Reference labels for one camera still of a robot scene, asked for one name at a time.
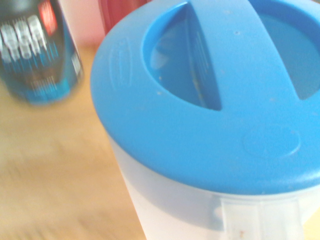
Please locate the red water bottle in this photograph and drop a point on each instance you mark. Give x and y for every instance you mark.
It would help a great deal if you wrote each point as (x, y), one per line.
(117, 12)

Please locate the black protein powder tub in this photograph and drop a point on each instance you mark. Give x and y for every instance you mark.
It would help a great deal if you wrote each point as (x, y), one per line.
(37, 62)

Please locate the clear plastic pitcher blue lid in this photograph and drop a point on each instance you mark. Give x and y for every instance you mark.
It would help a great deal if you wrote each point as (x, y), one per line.
(200, 125)

